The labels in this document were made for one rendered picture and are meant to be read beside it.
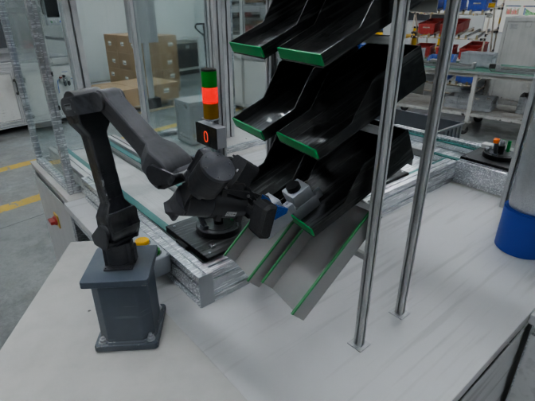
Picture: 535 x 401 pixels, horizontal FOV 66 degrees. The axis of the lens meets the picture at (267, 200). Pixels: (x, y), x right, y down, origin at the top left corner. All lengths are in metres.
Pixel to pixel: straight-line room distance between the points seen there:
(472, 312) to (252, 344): 0.59
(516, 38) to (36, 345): 7.89
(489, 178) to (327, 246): 1.18
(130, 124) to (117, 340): 0.54
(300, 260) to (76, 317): 0.61
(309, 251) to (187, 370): 0.38
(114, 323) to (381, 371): 0.62
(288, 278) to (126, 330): 0.40
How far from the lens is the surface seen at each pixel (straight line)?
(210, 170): 0.63
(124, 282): 0.97
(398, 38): 0.77
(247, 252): 1.08
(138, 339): 1.08
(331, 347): 1.06
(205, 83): 1.36
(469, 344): 1.16
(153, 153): 0.72
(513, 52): 8.26
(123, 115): 0.78
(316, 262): 0.96
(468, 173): 2.05
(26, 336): 1.23
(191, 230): 1.30
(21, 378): 1.13
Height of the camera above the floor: 1.60
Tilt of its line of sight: 26 degrees down
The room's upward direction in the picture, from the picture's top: straight up
